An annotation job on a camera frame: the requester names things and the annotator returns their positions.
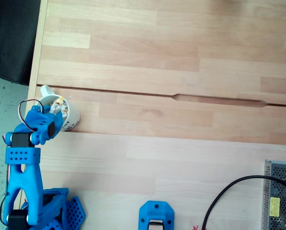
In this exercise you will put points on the white ceramic mug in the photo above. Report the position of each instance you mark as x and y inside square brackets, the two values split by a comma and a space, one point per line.
[72, 121]

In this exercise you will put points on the black upholstered seat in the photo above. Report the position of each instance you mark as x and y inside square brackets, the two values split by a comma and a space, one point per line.
[11, 36]

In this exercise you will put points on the perforated metal power supply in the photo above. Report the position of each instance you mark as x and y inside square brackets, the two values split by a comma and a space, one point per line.
[281, 191]

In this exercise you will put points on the blue printed mount bracket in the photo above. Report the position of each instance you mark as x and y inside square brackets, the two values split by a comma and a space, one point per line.
[156, 210]

